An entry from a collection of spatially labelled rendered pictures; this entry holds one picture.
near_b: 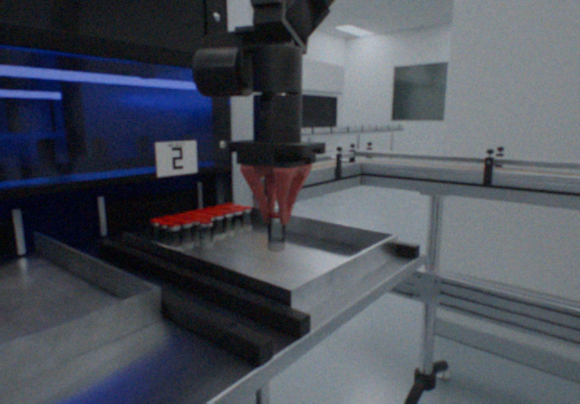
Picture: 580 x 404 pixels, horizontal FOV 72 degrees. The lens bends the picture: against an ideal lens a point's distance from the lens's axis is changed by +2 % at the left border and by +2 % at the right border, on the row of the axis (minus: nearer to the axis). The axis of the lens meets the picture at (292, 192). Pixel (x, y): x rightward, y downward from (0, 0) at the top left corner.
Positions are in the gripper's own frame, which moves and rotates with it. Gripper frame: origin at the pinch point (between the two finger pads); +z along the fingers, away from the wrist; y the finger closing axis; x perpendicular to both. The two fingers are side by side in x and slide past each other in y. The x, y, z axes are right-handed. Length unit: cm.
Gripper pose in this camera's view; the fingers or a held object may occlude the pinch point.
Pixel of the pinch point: (276, 216)
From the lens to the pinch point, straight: 48.6
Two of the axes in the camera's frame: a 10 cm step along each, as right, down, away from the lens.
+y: -9.0, -0.9, 4.3
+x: -4.4, 1.6, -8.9
